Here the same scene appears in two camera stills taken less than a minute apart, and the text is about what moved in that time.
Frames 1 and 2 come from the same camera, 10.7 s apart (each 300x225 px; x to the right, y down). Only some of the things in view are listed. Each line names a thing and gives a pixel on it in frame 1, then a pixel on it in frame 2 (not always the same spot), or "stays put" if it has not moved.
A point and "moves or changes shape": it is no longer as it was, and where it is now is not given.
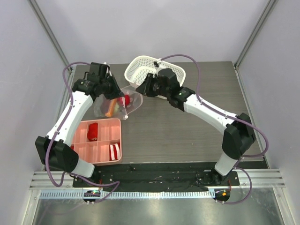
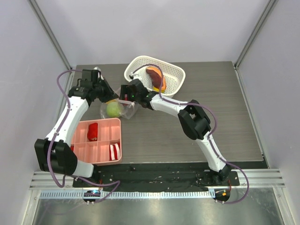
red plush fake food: [92, 132] stays put
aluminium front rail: [251, 177] stays put
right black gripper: [147, 85] to [125, 94]
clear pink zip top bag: [120, 108] moves or changes shape
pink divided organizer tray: [108, 148] stays put
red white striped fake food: [115, 152] stays put
